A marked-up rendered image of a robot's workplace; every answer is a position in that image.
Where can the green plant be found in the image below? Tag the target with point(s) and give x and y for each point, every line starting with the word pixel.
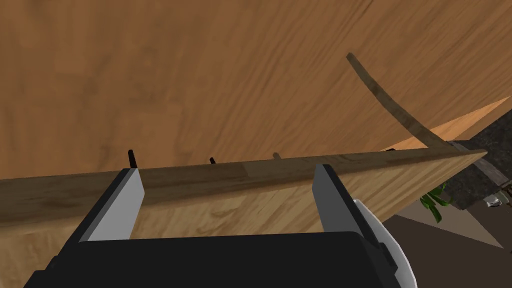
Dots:
pixel 434 200

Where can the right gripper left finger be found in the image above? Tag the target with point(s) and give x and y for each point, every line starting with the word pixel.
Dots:
pixel 120 208

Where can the wooden cupboard door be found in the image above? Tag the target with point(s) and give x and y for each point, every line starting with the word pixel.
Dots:
pixel 240 204

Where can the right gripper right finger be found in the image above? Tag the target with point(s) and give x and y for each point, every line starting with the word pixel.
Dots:
pixel 330 204

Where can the wooden cupboard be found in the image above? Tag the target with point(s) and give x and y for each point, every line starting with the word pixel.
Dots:
pixel 200 80

